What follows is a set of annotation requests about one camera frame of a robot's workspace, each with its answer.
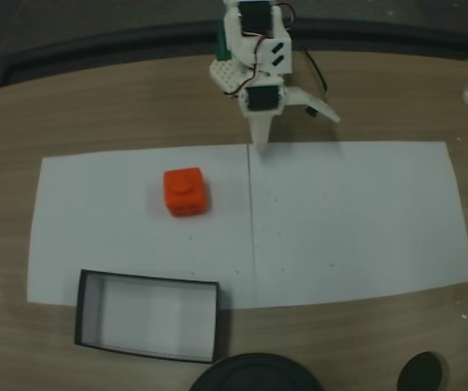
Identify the brown cardboard box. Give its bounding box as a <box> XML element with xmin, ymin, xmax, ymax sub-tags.
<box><xmin>73</xmin><ymin>268</ymin><xmax>221</xmax><ymax>365</ymax></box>

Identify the black cable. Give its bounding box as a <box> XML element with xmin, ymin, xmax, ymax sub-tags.
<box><xmin>298</xmin><ymin>46</ymin><xmax>331</xmax><ymax>117</ymax></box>

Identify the white paper sheet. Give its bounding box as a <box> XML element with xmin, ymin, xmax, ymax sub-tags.
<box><xmin>26</xmin><ymin>143</ymin><xmax>258</xmax><ymax>310</ymax></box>
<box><xmin>247</xmin><ymin>140</ymin><xmax>468</xmax><ymax>310</ymax></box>

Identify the black round table hole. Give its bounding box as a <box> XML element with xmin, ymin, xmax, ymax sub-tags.
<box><xmin>397</xmin><ymin>351</ymin><xmax>449</xmax><ymax>391</ymax></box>

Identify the black round stand base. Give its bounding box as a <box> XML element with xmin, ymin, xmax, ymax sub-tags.
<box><xmin>188</xmin><ymin>353</ymin><xmax>325</xmax><ymax>391</ymax></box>

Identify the orange cube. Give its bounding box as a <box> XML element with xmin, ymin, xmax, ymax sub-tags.
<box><xmin>162</xmin><ymin>166</ymin><xmax>211</xmax><ymax>217</ymax></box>

